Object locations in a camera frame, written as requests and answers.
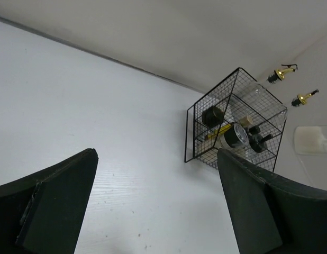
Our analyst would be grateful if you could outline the spice jar black lid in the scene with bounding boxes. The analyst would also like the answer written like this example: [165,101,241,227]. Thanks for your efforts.
[215,123,249,149]

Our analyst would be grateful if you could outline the clear glass oil bottle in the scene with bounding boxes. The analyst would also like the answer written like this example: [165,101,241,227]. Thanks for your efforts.
[278,89,319,123]

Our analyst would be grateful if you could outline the glass bottle with dark liquid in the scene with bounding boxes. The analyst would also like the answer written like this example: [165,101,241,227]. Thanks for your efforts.
[245,63,298,106]

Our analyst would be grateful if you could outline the brown spice jar black cap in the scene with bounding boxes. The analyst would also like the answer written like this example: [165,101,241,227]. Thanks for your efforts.
[202,106,224,128]

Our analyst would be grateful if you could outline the small yellow bottle cork cap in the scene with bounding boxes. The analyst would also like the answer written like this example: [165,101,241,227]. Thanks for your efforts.
[204,115,253,141]

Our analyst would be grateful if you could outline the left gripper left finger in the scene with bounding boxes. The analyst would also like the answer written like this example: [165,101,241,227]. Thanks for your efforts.
[0,149,98,253]

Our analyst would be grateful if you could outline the black wire basket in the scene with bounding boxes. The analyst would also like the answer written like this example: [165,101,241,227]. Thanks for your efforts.
[184,67,286,171]

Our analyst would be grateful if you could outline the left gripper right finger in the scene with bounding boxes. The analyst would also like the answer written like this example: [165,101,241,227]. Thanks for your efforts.
[217,149,327,253]

